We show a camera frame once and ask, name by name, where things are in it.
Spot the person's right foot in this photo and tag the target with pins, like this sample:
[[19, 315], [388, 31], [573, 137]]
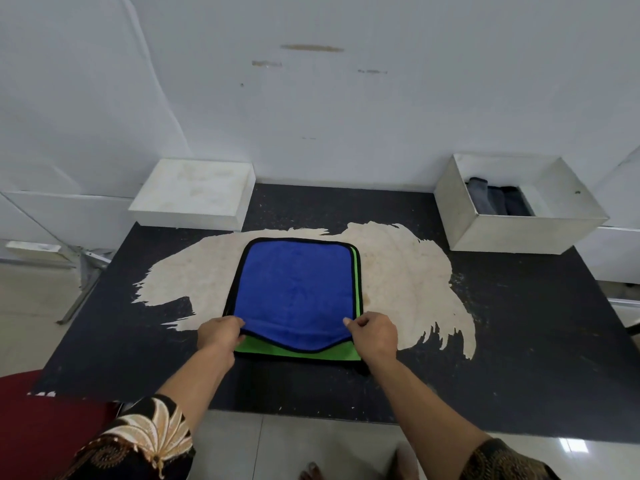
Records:
[[402, 467]]

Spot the person's patterned sleeve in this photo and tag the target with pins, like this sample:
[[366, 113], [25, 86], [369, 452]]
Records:
[[130, 444], [505, 464]]

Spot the person's patterned right sleeve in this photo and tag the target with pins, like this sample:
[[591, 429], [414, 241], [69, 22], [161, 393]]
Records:
[[505, 464]]

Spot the person's right hand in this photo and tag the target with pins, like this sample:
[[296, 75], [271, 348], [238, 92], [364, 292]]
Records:
[[375, 339]]

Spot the person's foot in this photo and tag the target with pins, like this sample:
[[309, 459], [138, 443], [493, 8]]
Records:
[[402, 467], [311, 472]]

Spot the white box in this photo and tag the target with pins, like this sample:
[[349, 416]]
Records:
[[510, 237]]

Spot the person's left forearm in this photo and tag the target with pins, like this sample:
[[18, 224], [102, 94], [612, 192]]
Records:
[[195, 384]]

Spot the red chair with metal legs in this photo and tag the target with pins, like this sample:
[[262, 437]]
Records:
[[40, 424]]

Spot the green microfibre cloth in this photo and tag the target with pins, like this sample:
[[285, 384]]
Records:
[[265, 350]]

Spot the yellow microfibre cloth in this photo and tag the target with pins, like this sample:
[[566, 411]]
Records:
[[480, 197]]

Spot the metal bracket frame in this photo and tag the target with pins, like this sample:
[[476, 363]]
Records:
[[85, 279]]

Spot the person's right forearm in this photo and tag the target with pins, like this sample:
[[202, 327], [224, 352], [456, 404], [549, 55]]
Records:
[[430, 419]]

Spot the white flat box lid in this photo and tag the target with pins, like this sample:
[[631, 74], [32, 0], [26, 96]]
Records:
[[185, 194]]

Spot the person's left hand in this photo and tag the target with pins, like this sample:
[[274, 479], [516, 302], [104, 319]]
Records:
[[217, 337]]

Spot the person's patterned left sleeve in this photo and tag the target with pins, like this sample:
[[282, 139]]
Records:
[[130, 444]]

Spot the person's left foot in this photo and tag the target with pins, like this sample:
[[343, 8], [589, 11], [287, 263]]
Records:
[[311, 472]]

